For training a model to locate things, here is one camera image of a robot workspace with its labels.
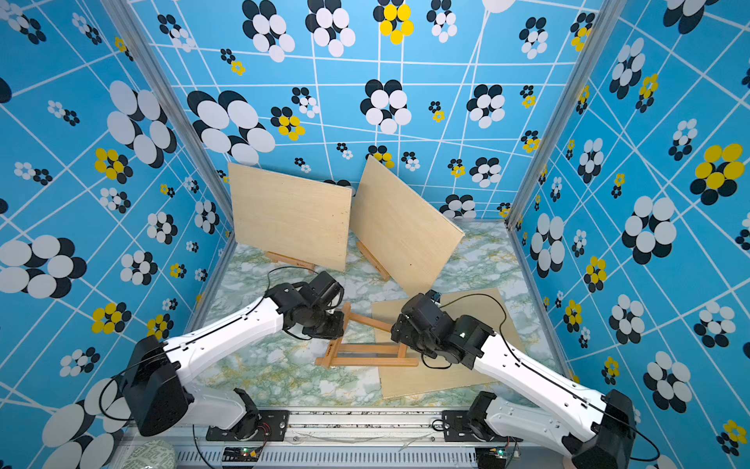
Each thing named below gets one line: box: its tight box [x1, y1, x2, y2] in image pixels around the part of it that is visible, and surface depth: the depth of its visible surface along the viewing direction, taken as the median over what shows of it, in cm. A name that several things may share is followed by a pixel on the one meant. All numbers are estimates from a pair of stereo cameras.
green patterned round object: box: [122, 439, 178, 469], surface depth 69 cm
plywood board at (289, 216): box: [228, 162, 354, 272], surface depth 95 cm
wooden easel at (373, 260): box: [357, 240, 391, 282], surface depth 104 cm
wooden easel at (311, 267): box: [265, 251, 318, 274], surface depth 104 cm
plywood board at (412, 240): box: [349, 155, 466, 299], surface depth 91 cm
